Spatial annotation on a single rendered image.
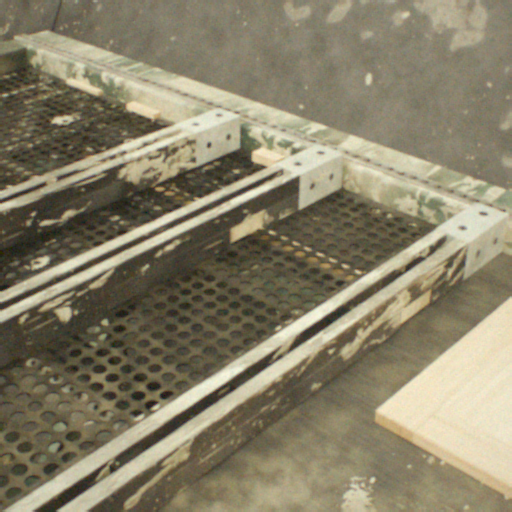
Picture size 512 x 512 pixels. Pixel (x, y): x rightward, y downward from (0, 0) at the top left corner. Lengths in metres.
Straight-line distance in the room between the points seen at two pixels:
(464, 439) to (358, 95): 1.81
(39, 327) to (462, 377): 0.57
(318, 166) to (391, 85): 1.19
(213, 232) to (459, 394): 0.49
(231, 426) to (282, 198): 0.58
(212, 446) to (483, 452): 0.32
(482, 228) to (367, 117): 1.36
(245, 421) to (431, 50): 1.84
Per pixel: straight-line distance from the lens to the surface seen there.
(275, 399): 1.06
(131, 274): 1.29
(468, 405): 1.13
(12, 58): 2.29
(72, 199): 1.52
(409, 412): 1.10
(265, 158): 1.71
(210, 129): 1.70
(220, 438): 1.01
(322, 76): 2.84
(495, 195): 1.56
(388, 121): 2.67
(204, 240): 1.38
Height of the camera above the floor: 2.28
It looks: 55 degrees down
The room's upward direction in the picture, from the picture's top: 70 degrees counter-clockwise
